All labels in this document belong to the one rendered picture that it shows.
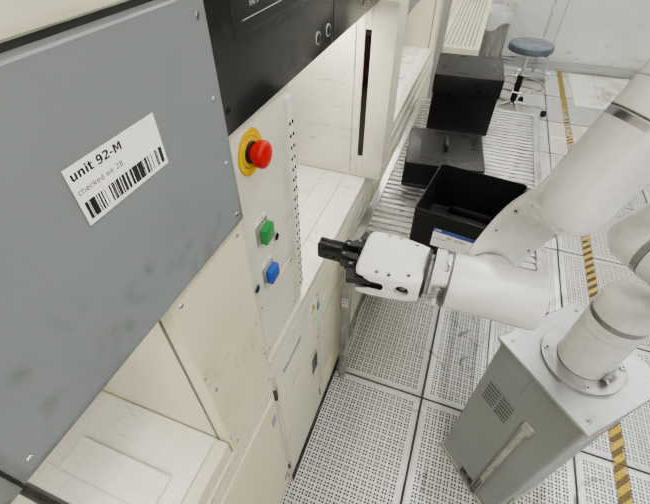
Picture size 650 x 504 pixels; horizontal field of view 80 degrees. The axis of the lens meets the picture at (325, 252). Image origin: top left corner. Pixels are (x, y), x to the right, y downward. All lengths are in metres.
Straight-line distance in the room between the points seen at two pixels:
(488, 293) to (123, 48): 0.49
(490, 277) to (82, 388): 0.49
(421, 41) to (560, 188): 2.22
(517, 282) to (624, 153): 0.19
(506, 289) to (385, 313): 1.51
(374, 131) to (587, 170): 0.85
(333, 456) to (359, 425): 0.16
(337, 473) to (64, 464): 1.03
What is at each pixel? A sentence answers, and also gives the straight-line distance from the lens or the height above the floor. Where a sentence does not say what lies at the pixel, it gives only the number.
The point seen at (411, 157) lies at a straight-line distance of 1.55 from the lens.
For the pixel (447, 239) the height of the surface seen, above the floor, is 0.86.
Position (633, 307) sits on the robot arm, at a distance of 0.97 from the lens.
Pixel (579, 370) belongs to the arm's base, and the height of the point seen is 0.79.
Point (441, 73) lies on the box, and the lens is 1.90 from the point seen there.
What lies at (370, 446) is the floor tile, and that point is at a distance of 1.74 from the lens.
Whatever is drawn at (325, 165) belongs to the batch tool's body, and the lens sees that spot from 1.42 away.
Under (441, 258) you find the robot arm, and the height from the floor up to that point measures 1.24.
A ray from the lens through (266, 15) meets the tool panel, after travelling 0.58.
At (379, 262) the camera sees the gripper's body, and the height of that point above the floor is 1.22.
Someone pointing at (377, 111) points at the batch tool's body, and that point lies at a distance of 1.27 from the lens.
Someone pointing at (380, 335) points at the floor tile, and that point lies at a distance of 1.98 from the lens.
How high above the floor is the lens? 1.64
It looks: 44 degrees down
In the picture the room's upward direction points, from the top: straight up
